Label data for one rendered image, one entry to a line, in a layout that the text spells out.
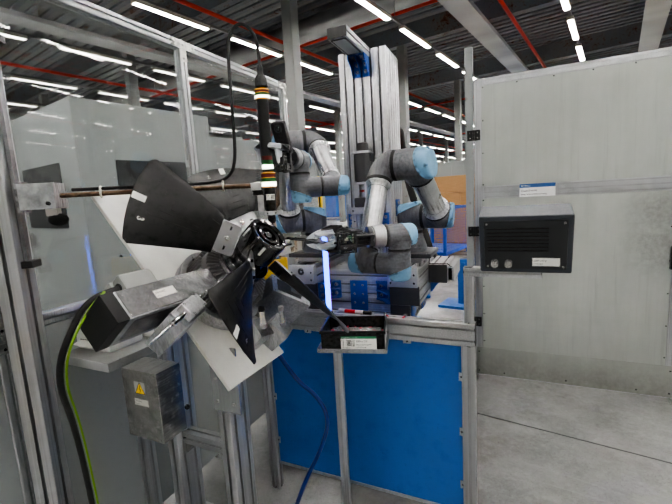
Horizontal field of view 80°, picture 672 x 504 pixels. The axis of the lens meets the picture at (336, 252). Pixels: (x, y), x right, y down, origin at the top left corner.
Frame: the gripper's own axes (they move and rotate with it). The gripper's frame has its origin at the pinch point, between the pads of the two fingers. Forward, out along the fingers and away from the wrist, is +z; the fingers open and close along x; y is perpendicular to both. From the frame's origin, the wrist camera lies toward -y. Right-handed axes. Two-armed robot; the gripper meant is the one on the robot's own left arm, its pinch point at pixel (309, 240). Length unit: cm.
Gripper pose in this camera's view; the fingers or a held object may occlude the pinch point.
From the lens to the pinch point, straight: 130.1
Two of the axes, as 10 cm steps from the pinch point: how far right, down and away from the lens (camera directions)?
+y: 2.1, 2.3, -9.5
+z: -9.8, 0.9, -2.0
